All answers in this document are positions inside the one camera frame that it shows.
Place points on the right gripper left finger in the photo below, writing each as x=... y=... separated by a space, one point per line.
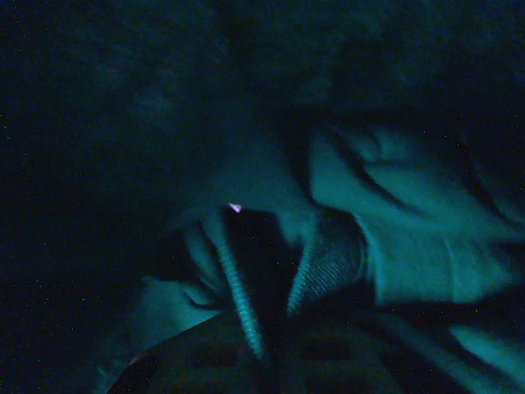
x=197 y=365

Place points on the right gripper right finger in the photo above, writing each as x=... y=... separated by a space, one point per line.
x=352 y=365

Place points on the green t-shirt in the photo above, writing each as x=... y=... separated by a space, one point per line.
x=410 y=205

